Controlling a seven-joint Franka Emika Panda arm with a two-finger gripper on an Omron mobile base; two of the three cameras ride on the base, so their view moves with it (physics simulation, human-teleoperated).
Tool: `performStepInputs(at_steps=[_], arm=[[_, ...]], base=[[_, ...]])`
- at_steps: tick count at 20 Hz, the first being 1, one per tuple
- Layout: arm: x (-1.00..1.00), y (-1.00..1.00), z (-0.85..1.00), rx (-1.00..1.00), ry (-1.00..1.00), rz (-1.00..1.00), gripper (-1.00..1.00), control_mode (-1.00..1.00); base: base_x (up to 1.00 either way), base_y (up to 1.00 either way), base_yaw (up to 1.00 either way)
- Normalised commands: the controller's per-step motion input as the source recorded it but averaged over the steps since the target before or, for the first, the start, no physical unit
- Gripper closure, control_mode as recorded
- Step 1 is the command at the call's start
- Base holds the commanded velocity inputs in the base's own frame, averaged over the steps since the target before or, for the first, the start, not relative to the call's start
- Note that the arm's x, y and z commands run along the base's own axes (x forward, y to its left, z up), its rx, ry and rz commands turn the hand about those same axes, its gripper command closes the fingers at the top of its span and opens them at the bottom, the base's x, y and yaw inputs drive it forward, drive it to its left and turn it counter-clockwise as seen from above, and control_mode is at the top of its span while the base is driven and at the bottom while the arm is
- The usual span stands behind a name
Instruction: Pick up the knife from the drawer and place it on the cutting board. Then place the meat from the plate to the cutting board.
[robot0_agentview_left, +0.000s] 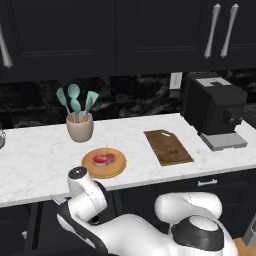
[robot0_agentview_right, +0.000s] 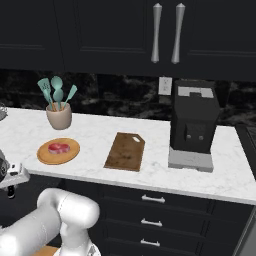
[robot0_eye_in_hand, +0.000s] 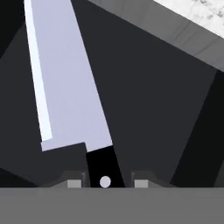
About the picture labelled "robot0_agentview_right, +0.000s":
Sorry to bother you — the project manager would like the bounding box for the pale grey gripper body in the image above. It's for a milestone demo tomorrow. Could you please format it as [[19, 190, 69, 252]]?
[[0, 169, 31, 191]]

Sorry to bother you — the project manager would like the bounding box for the round wooden plate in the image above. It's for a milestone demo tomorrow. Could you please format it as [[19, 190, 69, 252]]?
[[36, 137, 81, 166]]

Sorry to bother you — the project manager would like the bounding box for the red raw meat steak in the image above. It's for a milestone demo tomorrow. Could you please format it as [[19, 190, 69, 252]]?
[[47, 142, 71, 155]]

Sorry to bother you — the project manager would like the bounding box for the brown wooden cutting board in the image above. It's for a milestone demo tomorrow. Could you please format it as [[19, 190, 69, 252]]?
[[103, 132, 146, 173]]

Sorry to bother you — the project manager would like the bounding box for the black base cupboard door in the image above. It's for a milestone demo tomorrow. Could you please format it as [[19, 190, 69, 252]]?
[[61, 179, 102, 208]]

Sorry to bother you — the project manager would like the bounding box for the beige utensil pot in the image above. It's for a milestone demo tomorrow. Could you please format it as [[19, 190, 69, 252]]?
[[45, 101, 73, 131]]

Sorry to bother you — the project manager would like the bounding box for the teal slotted spatula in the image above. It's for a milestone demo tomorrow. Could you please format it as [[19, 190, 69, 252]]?
[[37, 77, 56, 112]]

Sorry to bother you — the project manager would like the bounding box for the teal spoon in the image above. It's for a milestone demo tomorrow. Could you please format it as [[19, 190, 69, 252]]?
[[50, 75, 65, 111]]

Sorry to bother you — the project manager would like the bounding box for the teal narrow spatula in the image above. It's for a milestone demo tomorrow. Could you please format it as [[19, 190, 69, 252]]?
[[62, 84, 78, 110]]

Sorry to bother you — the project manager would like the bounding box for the black coffee machine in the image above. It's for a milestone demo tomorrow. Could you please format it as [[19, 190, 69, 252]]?
[[167, 79, 221, 173]]

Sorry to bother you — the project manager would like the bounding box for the black hob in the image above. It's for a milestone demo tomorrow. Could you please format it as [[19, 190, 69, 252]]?
[[235, 123, 256, 181]]

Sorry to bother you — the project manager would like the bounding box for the grey oven front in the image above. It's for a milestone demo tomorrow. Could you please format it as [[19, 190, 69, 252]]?
[[232, 206, 256, 256]]

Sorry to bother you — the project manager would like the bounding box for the silver drawer handle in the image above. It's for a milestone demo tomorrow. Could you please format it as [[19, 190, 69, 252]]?
[[139, 238, 161, 248], [140, 218, 164, 228], [141, 194, 167, 204]]

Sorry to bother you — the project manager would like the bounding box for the black wall cupboard door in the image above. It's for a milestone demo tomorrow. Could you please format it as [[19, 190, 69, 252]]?
[[62, 0, 168, 78], [165, 0, 256, 83], [0, 0, 65, 72]]

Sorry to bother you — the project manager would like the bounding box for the white wall outlet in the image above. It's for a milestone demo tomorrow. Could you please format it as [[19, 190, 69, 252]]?
[[158, 76, 173, 96]]

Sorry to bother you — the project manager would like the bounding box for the silver cupboard handle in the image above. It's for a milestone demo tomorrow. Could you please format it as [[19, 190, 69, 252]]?
[[170, 2, 186, 65], [150, 2, 163, 64]]

